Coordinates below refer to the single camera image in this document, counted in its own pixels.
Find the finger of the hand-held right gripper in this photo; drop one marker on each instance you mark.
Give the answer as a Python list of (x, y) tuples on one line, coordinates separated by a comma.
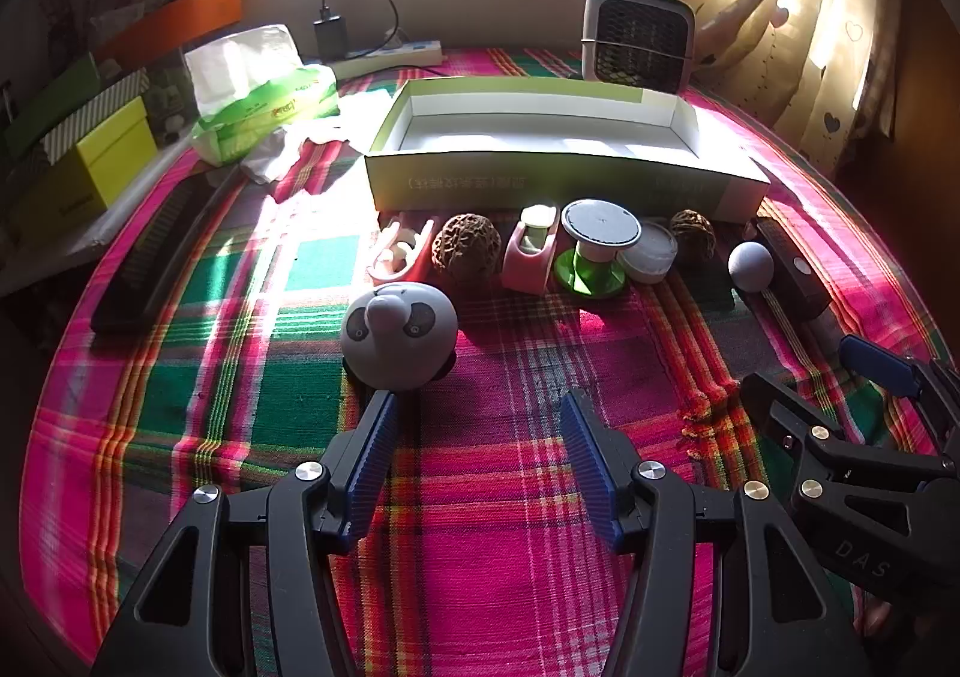
[(877, 363), (780, 411)]

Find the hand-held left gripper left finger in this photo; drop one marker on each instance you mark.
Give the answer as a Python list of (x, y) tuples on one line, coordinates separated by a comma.
[(375, 452)]

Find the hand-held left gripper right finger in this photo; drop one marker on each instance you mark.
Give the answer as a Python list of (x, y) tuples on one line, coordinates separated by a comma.
[(589, 467)]

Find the panda face dome toy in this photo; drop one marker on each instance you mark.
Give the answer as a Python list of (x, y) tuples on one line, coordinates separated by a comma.
[(397, 339)]

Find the black rectangular device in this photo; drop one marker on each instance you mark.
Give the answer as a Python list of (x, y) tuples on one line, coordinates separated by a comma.
[(791, 272)]

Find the pale mushroom-shaped ball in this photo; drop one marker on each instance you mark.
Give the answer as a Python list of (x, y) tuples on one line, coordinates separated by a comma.
[(750, 264)]

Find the pink ringed clip holder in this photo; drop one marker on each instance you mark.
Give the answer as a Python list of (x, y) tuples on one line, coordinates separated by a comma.
[(379, 266)]

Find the smooth brown walnut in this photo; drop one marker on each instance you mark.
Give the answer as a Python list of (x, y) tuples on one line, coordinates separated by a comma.
[(691, 231)]

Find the small white round jar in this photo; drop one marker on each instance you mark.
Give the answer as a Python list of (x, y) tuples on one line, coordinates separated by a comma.
[(652, 255)]

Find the pink tape dispenser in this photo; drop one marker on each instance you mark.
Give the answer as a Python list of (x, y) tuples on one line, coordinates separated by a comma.
[(525, 268)]

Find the knobbly spiky walnut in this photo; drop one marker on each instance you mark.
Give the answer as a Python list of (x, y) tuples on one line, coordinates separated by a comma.
[(465, 249)]

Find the green stand with round top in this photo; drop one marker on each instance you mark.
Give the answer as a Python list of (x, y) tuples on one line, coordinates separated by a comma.
[(600, 223)]

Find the shallow green cardboard box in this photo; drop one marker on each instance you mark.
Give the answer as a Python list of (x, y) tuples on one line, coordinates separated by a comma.
[(525, 174)]

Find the plaid tablecloth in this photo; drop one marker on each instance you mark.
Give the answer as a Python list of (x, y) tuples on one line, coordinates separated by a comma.
[(487, 362)]

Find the crumpled white tissue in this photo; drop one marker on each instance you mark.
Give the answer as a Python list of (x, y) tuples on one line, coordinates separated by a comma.
[(270, 155)]

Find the cream heart-print curtain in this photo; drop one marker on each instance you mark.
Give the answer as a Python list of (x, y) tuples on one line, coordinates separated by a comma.
[(825, 9)]

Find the green tissue pack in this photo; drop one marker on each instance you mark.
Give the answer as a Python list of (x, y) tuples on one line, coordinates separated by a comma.
[(285, 99)]

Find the yellow-green box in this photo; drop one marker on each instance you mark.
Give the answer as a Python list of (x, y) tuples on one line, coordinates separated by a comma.
[(112, 159)]

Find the small grey fan heater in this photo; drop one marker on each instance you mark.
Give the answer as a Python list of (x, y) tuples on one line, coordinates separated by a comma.
[(637, 39)]

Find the white power strip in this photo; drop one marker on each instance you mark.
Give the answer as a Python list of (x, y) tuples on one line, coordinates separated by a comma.
[(405, 52)]

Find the black charger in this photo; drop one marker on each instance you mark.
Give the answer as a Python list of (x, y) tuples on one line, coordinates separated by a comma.
[(330, 35)]

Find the striped box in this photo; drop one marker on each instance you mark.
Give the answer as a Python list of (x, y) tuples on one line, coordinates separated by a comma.
[(90, 110)]

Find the orange box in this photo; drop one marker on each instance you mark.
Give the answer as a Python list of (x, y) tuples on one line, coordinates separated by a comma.
[(195, 17)]

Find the dark green box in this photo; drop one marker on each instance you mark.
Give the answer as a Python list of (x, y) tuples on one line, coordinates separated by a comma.
[(52, 99)]

